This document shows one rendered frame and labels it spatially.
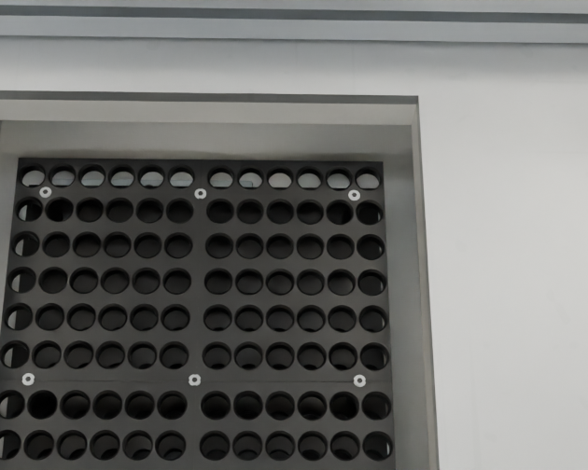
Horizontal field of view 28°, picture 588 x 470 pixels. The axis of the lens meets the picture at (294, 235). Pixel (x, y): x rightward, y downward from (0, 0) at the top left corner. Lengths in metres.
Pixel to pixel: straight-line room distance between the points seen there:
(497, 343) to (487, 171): 0.08
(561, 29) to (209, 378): 0.22
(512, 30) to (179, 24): 0.15
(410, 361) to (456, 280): 0.11
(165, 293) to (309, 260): 0.07
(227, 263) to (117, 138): 0.14
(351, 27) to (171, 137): 0.15
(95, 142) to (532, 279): 0.26
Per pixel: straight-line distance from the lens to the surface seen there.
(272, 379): 0.53
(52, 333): 0.54
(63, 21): 0.54
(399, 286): 0.61
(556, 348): 0.50
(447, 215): 0.51
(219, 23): 0.54
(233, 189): 0.56
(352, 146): 0.65
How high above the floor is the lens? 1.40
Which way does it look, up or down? 66 degrees down
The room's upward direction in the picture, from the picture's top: 4 degrees clockwise
